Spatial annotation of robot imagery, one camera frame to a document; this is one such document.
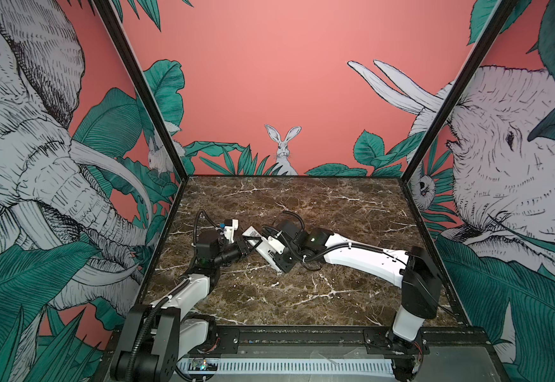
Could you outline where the white remote control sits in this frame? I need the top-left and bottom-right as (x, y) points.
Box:
(242, 226), (285, 273)

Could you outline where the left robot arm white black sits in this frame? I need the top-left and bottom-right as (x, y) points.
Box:
(109, 229), (263, 381)

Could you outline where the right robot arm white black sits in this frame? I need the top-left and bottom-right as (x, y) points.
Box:
(265, 228), (442, 345)

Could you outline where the small green circuit board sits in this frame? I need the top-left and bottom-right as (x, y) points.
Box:
(188, 358), (220, 374)

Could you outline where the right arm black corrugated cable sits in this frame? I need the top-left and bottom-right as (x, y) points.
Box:
(281, 209), (306, 230)

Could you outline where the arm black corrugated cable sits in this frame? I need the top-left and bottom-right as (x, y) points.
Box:
(281, 209), (306, 230)
(192, 209), (221, 268)

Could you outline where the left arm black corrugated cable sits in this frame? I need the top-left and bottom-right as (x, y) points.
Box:
(192, 209), (221, 268)

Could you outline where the white ribbed cable duct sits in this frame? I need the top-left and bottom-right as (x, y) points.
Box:
(177, 358), (395, 377)

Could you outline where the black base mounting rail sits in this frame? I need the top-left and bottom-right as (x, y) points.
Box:
(190, 325), (489, 355)

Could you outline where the left black frame post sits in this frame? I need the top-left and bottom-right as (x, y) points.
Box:
(93, 0), (188, 183)

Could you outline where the black frame post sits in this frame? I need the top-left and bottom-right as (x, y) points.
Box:
(93, 0), (188, 183)
(401, 0), (519, 182)

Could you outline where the right black frame post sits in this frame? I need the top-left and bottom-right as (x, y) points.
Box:
(401, 0), (519, 182)

